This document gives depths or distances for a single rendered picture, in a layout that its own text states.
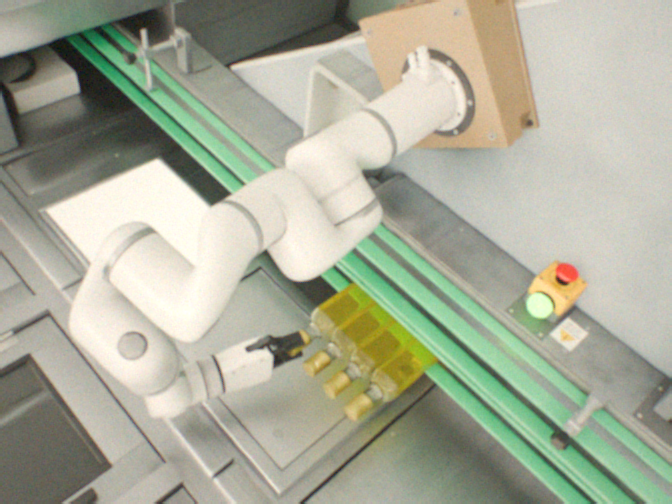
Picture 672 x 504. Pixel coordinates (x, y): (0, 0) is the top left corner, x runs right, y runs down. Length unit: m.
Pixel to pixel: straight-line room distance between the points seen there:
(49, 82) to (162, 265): 1.28
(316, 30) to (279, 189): 1.57
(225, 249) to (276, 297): 0.73
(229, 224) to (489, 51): 0.50
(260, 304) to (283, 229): 0.65
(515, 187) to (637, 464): 0.50
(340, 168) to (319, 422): 0.60
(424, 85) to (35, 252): 0.98
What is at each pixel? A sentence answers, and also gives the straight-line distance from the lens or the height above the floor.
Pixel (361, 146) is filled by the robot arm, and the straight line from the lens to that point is 0.98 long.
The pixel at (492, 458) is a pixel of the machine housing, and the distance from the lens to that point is 1.46.
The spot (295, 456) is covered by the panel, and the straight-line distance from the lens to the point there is 1.34.
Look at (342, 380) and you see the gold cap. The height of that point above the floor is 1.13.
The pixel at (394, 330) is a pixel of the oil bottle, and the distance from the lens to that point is 1.32.
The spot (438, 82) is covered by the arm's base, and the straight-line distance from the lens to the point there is 1.10.
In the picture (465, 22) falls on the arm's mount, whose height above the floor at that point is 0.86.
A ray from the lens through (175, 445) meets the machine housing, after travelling 1.38.
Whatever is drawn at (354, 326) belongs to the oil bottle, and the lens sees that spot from 1.31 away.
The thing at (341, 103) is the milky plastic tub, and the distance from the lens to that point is 1.47.
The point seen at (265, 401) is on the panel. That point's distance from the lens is 1.38.
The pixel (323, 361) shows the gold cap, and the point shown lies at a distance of 1.27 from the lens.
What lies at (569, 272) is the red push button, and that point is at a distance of 1.22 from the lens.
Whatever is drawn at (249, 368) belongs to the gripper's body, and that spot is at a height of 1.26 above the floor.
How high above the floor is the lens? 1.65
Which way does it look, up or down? 31 degrees down
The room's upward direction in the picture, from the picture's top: 123 degrees counter-clockwise
